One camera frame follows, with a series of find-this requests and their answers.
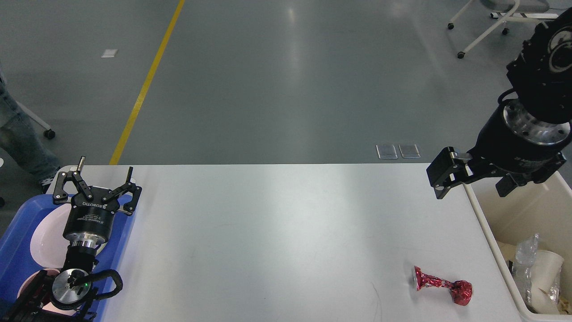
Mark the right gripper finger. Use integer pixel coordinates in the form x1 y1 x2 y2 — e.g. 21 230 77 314
426 147 496 199
495 152 567 197

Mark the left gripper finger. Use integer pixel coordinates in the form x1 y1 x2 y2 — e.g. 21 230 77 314
101 166 142 216
53 156 94 206

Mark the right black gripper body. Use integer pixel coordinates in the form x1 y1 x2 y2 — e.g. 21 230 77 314
471 99 571 174

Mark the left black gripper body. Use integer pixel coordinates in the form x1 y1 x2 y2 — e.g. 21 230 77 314
63 196 120 245

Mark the pink plate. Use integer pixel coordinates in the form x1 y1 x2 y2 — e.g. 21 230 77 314
30 203 72 269

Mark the foil sheet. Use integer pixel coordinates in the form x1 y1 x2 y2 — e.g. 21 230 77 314
511 234 561 313

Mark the brown paper bag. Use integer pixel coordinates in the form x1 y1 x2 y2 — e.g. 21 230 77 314
496 241 516 264

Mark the pink ribbed mug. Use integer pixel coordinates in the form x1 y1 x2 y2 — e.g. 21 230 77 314
17 267 81 316

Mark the red foil wrapper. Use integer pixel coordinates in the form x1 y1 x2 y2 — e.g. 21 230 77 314
412 265 473 306

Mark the brown paper ball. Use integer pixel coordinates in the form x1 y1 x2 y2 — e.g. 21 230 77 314
556 294 572 315

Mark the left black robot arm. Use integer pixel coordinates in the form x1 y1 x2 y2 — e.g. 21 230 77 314
1 158 142 322

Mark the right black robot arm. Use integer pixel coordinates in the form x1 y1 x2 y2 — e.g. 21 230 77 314
426 8 572 199

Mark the light green plate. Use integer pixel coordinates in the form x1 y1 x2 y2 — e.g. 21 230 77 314
94 231 112 255

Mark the beige plastic bin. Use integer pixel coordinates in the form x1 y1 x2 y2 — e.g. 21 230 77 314
464 173 572 322

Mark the white chair base left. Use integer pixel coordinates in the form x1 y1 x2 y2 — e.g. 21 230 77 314
16 101 56 140

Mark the person leg with sneaker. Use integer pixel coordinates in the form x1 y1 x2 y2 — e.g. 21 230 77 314
0 73 61 193

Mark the white rolling chair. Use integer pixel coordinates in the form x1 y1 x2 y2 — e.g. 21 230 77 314
447 0 559 59

